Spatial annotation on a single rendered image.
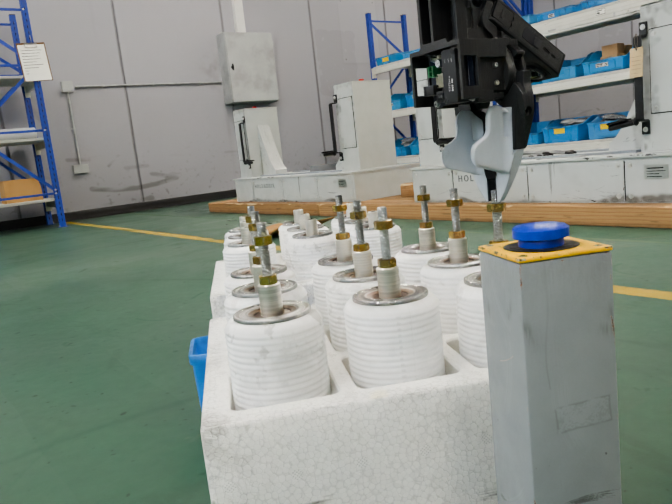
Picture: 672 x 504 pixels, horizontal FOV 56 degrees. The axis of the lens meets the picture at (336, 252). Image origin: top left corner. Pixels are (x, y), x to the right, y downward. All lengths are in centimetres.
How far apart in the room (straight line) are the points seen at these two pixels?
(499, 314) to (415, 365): 15
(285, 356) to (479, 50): 32
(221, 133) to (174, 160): 65
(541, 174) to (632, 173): 41
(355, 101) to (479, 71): 330
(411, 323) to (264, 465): 18
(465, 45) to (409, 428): 34
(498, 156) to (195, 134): 672
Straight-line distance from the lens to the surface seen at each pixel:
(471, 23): 63
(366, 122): 393
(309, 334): 59
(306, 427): 57
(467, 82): 60
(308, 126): 799
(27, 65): 614
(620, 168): 268
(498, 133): 63
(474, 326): 64
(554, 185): 284
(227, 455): 58
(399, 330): 59
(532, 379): 47
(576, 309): 47
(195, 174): 724
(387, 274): 62
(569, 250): 46
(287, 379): 59
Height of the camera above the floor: 40
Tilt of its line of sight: 9 degrees down
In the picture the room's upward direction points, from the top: 6 degrees counter-clockwise
